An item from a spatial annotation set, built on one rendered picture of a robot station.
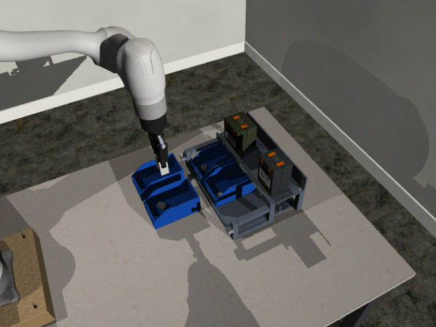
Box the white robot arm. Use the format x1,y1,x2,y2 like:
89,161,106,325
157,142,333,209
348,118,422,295
0,26,167,306

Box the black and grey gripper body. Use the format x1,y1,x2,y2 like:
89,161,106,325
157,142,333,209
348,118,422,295
139,113,167,143

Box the dark green case with handle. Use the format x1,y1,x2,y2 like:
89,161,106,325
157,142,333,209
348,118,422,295
224,111,257,153

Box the grey metal shelf rack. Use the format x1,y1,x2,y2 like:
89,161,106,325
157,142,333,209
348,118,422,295
180,111,307,240

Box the black case with orange latches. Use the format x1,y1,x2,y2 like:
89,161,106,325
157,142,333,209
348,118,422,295
258,148,293,196

